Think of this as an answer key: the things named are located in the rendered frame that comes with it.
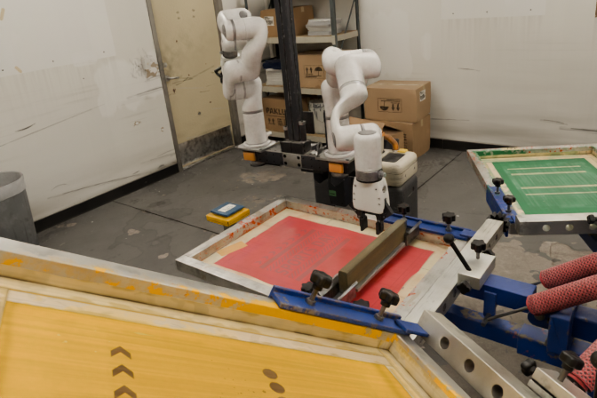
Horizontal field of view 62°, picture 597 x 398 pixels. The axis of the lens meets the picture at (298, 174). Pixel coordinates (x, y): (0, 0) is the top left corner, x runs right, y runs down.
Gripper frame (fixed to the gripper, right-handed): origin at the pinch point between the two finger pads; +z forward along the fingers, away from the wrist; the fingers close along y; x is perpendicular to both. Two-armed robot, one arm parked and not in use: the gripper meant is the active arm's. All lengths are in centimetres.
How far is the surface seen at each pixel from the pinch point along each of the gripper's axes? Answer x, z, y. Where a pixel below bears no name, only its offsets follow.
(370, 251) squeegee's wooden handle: 4.3, 6.2, -1.7
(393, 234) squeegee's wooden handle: -9.4, 6.9, -1.9
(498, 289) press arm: 2.2, 8.2, -37.7
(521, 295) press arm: 2.1, 8.2, -43.2
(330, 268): 4.2, 16.6, 13.5
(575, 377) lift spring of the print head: 32, 1, -60
